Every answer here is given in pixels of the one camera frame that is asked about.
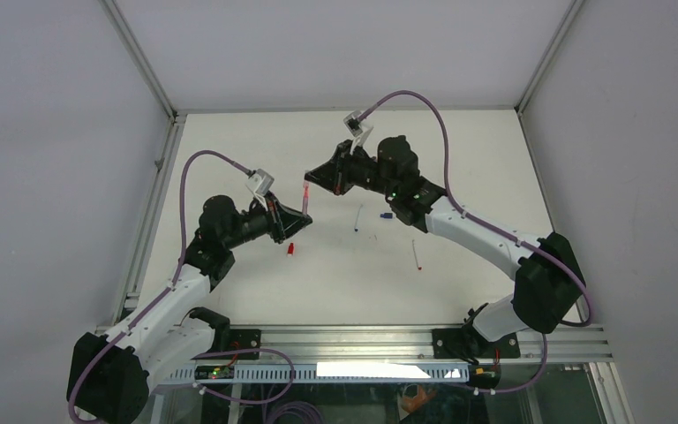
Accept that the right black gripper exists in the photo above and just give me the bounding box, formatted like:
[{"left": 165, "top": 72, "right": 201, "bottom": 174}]
[{"left": 305, "top": 140, "right": 398, "bottom": 199}]

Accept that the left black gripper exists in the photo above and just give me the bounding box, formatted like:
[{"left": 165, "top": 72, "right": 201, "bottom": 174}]
[{"left": 222, "top": 190, "right": 311, "bottom": 249}]

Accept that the pink highlighter pen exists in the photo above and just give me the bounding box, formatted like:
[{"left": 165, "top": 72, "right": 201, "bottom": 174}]
[{"left": 301, "top": 180, "right": 310, "bottom": 216}]

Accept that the white blue-tip pen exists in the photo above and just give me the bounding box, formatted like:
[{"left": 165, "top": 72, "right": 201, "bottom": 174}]
[{"left": 353, "top": 204, "right": 364, "bottom": 233}]

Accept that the white red-tip pen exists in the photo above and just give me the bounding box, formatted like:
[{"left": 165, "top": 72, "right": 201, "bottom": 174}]
[{"left": 411, "top": 239, "right": 423, "bottom": 271}]

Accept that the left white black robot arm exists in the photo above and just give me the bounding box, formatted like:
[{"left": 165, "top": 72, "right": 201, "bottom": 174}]
[{"left": 66, "top": 193, "right": 313, "bottom": 423}]

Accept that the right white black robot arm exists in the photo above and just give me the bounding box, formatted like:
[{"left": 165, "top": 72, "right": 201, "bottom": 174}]
[{"left": 305, "top": 136, "right": 585, "bottom": 358}]

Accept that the orange object under table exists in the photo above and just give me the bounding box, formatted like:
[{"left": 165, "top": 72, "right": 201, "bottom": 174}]
[{"left": 399, "top": 384, "right": 437, "bottom": 414}]

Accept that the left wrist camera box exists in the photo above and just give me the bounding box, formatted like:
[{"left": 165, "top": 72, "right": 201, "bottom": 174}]
[{"left": 246, "top": 169, "right": 275, "bottom": 208}]

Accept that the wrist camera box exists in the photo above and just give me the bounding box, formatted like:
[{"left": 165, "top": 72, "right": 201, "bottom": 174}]
[
  {"left": 343, "top": 110, "right": 373, "bottom": 153},
  {"left": 246, "top": 169, "right": 275, "bottom": 208}
]

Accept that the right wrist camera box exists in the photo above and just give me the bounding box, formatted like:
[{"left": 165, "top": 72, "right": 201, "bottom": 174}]
[{"left": 343, "top": 110, "right": 373, "bottom": 153}]

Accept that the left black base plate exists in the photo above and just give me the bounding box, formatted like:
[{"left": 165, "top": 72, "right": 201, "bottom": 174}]
[{"left": 224, "top": 329, "right": 262, "bottom": 360}]

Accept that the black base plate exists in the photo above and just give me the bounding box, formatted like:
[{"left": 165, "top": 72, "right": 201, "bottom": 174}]
[
  {"left": 431, "top": 328, "right": 521, "bottom": 360},
  {"left": 224, "top": 329, "right": 262, "bottom": 360}
]

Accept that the aluminium mounting rail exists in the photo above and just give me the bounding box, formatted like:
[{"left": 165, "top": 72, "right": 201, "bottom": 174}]
[{"left": 231, "top": 324, "right": 614, "bottom": 365}]

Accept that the white slotted cable duct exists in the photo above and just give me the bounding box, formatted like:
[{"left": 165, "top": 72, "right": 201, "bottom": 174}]
[{"left": 163, "top": 361, "right": 470, "bottom": 385}]

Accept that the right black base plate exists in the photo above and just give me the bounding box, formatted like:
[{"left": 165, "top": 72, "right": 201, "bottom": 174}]
[{"left": 431, "top": 328, "right": 521, "bottom": 360}]

